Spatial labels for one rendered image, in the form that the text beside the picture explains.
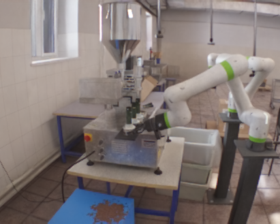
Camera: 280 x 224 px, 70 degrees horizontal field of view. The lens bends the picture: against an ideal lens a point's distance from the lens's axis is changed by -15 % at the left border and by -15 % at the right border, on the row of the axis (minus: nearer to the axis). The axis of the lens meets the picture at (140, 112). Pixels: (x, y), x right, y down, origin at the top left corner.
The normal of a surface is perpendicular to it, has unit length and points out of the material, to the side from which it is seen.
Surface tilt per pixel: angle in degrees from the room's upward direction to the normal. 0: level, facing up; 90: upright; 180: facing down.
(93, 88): 90
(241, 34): 90
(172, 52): 90
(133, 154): 90
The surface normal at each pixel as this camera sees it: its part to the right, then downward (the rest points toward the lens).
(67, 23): -0.22, 0.27
